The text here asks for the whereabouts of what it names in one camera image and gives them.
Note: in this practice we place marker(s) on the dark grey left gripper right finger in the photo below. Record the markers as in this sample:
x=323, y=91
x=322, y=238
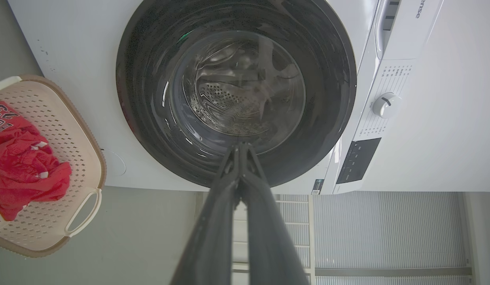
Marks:
x=268, y=241

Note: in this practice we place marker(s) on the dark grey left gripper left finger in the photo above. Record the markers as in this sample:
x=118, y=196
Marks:
x=213, y=233

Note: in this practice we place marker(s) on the round black washing machine door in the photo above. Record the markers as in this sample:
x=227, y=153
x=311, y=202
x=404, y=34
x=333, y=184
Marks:
x=308, y=130

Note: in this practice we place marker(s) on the black washer display panel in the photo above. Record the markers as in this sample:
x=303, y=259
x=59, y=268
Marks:
x=357, y=160

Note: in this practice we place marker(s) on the white washing machine control knob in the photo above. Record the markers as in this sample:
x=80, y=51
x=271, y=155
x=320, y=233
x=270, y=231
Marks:
x=386, y=105

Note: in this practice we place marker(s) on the white front-load washing machine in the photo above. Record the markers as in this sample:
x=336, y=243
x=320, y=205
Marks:
x=426, y=118

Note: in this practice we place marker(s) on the white ribbed cabinet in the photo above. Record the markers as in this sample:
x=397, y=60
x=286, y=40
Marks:
x=387, y=237

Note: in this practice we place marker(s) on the beige perforated laundry basket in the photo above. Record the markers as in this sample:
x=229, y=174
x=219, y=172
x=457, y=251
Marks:
x=76, y=158

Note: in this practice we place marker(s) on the red jersey garment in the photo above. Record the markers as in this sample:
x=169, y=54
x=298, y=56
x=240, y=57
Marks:
x=23, y=162

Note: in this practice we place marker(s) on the white detergent drawer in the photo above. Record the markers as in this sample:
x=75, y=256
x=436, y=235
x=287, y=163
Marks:
x=389, y=23

